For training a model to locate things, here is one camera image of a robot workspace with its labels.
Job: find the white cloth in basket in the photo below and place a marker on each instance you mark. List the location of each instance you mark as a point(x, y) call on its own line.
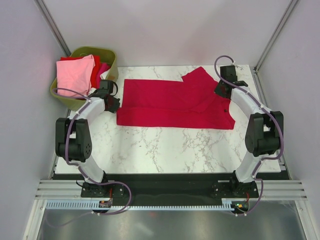
point(104, 75)

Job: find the right aluminium frame post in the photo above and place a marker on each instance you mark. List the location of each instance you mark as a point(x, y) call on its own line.
point(276, 33)

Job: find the magenta shirt in basket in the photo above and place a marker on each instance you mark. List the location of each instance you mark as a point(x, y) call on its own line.
point(103, 67)

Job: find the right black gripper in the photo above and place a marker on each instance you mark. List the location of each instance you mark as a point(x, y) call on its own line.
point(217, 90)

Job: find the left aluminium frame post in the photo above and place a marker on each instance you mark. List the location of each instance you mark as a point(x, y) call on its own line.
point(53, 26)

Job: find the aluminium frame post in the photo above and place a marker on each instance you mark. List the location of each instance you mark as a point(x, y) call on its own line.
point(53, 26)
point(276, 33)

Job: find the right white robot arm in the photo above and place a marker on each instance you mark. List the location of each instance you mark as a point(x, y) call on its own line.
point(263, 135)

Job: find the white slotted cable duct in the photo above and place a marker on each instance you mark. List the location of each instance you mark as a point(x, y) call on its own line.
point(99, 205)

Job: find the olive green basket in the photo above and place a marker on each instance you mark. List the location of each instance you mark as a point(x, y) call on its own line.
point(106, 55)

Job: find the red folded shirt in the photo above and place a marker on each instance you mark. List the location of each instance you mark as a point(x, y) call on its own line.
point(96, 72)

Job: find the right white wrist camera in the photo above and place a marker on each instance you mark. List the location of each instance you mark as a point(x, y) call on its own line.
point(238, 67)

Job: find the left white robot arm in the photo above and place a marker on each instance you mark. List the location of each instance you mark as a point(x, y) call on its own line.
point(73, 140)

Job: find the aluminium extrusion rail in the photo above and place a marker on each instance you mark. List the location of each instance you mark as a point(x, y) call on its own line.
point(58, 190)

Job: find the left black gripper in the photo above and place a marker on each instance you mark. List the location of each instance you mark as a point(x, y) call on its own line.
point(116, 104)

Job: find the light pink folded shirt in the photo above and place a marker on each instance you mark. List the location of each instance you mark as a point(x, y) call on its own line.
point(73, 76)

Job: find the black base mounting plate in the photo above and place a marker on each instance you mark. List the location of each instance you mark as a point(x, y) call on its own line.
point(161, 189)

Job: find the crimson red t shirt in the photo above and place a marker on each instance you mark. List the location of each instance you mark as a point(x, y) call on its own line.
point(190, 103)

